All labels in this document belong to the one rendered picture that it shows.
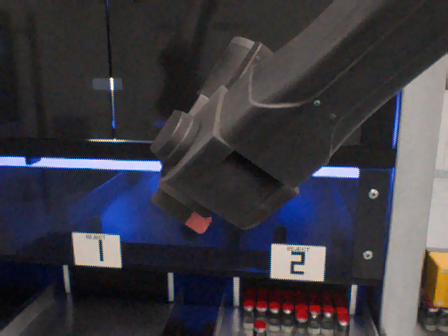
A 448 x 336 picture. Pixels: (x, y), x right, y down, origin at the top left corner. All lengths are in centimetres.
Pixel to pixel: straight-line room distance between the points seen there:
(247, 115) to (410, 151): 46
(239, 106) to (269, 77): 2
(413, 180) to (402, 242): 10
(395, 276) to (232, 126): 54
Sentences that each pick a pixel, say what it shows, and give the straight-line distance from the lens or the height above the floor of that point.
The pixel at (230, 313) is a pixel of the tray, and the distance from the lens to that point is 82.
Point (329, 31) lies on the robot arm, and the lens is 22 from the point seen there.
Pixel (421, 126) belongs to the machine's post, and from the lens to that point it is 66.
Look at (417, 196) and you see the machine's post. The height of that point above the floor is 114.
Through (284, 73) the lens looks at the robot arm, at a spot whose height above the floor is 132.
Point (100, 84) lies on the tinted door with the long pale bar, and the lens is 70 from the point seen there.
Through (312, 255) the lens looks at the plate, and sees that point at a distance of 69.
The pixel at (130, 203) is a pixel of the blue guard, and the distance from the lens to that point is 71.
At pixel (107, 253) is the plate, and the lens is 76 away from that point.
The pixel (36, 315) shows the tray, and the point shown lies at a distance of 88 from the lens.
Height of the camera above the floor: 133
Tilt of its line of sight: 13 degrees down
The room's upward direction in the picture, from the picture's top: straight up
